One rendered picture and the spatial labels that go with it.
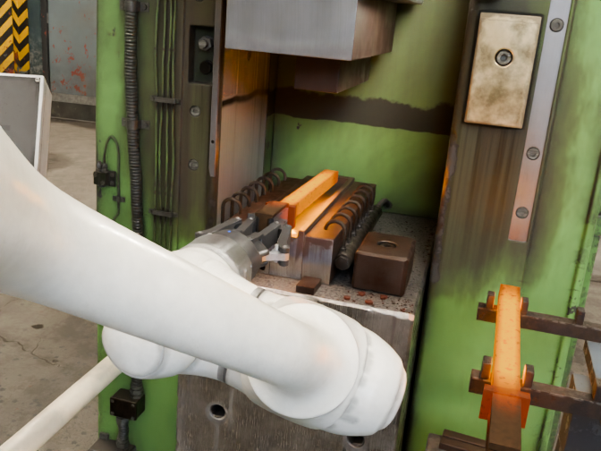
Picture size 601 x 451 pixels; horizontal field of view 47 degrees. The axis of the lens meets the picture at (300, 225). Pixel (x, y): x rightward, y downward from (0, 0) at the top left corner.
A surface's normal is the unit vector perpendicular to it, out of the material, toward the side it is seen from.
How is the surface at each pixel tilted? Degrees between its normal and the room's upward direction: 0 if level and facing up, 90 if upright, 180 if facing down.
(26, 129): 60
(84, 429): 0
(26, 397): 0
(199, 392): 90
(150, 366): 94
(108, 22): 90
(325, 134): 90
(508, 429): 0
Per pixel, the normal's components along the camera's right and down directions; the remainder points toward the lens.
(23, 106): 0.18, -0.21
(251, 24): -0.26, 0.27
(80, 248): 0.93, 0.11
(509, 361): 0.08, -0.95
